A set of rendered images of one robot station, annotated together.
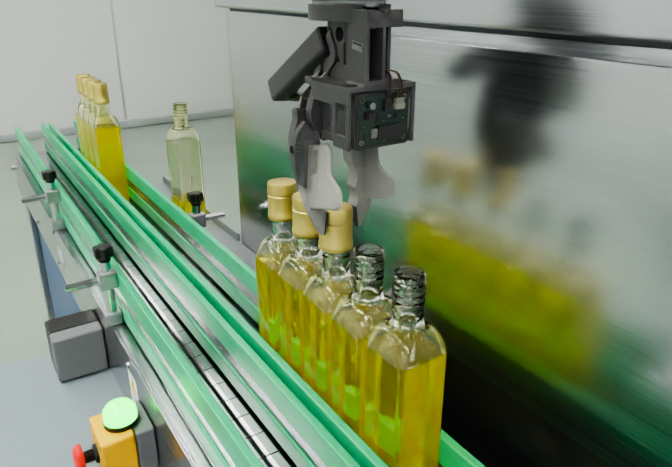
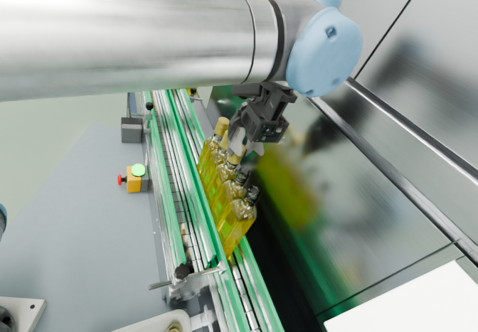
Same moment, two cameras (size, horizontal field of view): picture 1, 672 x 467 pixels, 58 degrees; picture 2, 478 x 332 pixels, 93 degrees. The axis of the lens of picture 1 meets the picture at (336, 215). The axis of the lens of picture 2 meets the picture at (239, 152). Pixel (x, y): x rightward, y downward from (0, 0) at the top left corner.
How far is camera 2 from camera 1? 0.17 m
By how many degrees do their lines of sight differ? 17
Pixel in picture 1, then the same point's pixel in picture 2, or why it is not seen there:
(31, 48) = not seen: outside the picture
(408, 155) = not seen: hidden behind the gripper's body
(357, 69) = (268, 112)
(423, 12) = not seen: hidden behind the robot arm
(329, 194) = (237, 148)
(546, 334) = (293, 223)
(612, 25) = (376, 144)
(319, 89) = (250, 110)
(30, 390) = (109, 141)
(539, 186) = (316, 178)
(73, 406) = (124, 153)
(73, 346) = (129, 131)
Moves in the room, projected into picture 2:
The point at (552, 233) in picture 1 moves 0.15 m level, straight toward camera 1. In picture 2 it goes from (312, 196) to (290, 244)
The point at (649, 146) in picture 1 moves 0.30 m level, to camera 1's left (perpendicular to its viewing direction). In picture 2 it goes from (362, 197) to (206, 134)
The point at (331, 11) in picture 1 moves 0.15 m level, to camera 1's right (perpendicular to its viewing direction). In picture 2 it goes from (267, 84) to (343, 117)
